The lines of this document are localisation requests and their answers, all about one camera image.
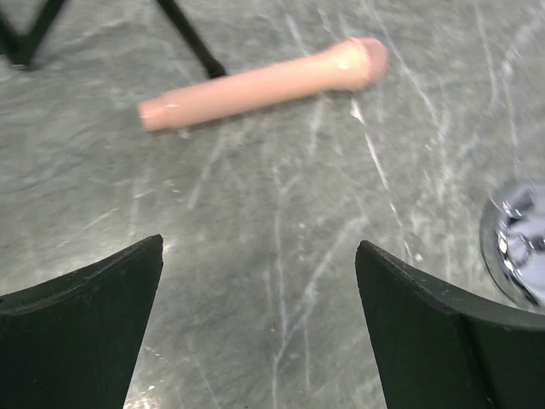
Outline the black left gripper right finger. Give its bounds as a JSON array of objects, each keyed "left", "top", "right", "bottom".
[{"left": 355, "top": 241, "right": 544, "bottom": 409}]

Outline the black music stand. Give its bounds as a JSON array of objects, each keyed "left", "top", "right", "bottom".
[{"left": 1, "top": 0, "right": 227, "bottom": 78}]

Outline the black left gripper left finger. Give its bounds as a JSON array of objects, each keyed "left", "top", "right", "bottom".
[{"left": 1, "top": 234, "right": 164, "bottom": 408}]

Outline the chrome wine glass rack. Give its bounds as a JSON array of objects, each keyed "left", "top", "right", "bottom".
[{"left": 479, "top": 179, "right": 544, "bottom": 313}]

